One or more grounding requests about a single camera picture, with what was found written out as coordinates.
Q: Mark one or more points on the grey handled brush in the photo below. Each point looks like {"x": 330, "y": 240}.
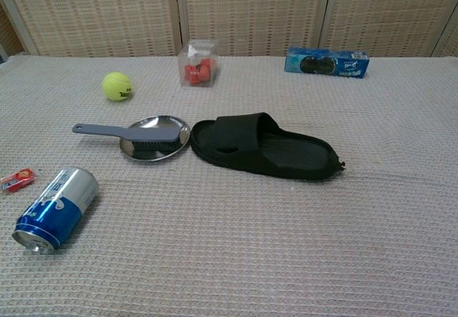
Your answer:
{"x": 107, "y": 130}

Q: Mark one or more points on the red snack packet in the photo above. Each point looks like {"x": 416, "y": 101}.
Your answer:
{"x": 18, "y": 180}

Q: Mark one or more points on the red plastic cylinders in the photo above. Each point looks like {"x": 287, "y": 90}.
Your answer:
{"x": 197, "y": 73}

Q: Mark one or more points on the yellow tennis ball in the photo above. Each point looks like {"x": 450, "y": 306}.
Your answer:
{"x": 116, "y": 86}

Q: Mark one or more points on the round stainless steel plate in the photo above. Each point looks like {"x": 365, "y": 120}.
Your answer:
{"x": 157, "y": 122}

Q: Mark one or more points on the clear plastic box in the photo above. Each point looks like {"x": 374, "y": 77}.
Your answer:
{"x": 200, "y": 50}

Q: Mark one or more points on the beige waffle tablecloth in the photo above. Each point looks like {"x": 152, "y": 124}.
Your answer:
{"x": 229, "y": 242}

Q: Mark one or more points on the black rubber slipper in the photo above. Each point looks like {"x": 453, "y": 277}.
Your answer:
{"x": 236, "y": 134}

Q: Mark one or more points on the blue white drink can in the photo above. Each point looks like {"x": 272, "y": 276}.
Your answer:
{"x": 57, "y": 206}

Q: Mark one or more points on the woven folding screen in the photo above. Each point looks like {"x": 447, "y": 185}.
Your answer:
{"x": 250, "y": 9}

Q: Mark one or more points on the blue cookie box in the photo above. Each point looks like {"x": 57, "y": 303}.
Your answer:
{"x": 322, "y": 63}

